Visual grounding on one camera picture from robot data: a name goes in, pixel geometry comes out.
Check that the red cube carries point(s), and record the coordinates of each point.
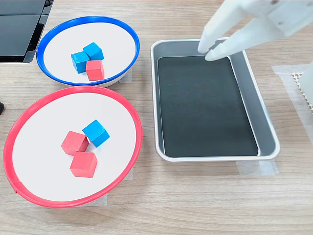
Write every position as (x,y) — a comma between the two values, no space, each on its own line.
(73,143)
(95,71)
(83,165)

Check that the blue-rimmed white plate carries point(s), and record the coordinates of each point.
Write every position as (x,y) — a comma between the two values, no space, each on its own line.
(61,36)

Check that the black electronic device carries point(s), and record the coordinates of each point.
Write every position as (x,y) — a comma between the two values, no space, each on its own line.
(14,31)

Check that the pale perforated base plate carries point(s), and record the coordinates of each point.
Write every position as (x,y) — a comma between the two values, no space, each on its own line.
(297,77)

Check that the red-rimmed white plate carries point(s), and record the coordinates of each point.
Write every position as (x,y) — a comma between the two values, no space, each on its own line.
(49,122)

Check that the blue cube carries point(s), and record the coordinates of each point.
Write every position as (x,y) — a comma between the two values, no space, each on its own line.
(93,50)
(95,133)
(78,61)

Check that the small black object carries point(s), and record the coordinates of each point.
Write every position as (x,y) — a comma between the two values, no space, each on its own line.
(1,109)

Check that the black mat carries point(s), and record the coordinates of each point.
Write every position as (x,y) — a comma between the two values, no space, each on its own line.
(203,110)

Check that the translucent tape strip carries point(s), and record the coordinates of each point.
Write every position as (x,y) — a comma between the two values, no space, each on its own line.
(256,168)
(100,201)
(128,76)

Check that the steel tray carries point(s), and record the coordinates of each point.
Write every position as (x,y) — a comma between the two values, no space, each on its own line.
(259,110)

